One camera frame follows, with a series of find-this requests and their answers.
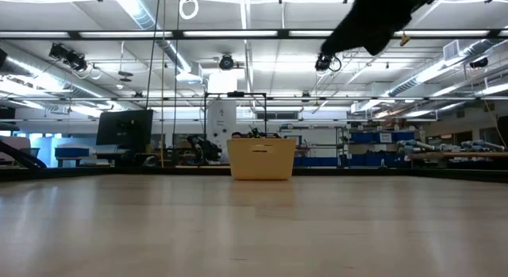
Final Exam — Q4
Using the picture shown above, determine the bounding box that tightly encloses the yellow plastic bin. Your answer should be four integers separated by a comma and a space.
226, 137, 298, 182

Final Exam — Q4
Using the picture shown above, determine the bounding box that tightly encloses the white cylindrical tank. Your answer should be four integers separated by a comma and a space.
206, 98, 238, 165

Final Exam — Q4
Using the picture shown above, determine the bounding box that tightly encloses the black ceiling device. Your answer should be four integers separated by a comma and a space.
314, 52, 342, 74
48, 42, 89, 73

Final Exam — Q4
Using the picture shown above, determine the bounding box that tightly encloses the black overhead light bar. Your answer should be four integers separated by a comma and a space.
0, 29, 508, 40

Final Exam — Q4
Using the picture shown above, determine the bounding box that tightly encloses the blue storage bin row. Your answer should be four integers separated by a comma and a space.
348, 130, 416, 145

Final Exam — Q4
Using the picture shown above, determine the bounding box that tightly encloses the black background monitor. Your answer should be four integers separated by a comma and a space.
94, 109, 154, 147

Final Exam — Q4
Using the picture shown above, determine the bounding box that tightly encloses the blue storage tub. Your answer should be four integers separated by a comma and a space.
54, 146, 90, 159

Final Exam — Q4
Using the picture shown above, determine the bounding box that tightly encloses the wooden workbench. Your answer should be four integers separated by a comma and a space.
408, 151, 508, 170

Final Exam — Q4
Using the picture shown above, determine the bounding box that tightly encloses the black aluminium table frame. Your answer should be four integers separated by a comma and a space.
0, 165, 508, 185

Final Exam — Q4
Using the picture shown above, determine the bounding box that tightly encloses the white hanging ring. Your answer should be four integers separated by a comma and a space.
178, 0, 199, 21

